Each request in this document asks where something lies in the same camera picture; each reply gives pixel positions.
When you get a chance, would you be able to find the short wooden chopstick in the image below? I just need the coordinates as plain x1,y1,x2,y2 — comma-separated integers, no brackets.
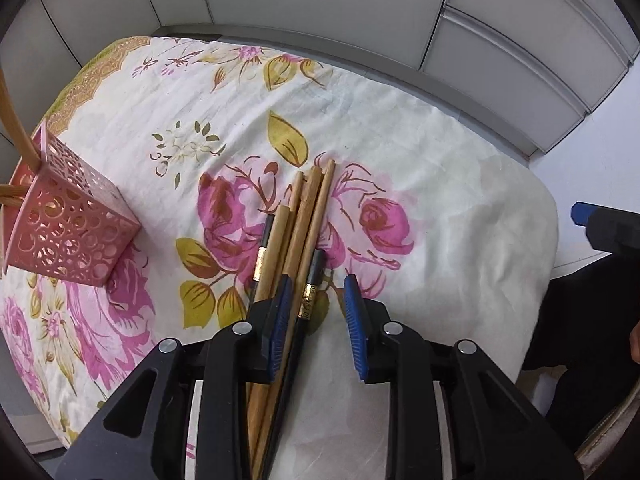
250,159,335,479

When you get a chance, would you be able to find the black chopstick gold band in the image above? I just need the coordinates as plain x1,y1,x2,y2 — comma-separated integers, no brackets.
259,247,328,480
250,214,274,306

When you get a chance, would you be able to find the floral white tablecloth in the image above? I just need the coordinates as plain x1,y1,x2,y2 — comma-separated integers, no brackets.
1,36,558,479

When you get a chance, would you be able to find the pink perforated utensil holder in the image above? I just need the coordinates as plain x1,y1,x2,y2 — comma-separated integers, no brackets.
1,122,141,286

